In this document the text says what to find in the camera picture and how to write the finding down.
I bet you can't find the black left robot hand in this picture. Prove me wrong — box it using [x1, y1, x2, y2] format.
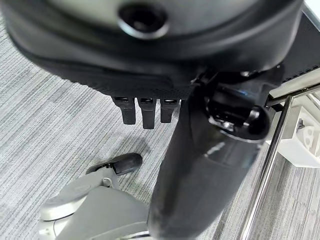
[0, 0, 305, 240]

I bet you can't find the white plastic base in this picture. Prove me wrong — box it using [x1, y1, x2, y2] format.
[276, 96, 320, 168]

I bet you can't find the silver robot leg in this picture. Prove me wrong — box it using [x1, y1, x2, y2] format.
[39, 166, 152, 240]

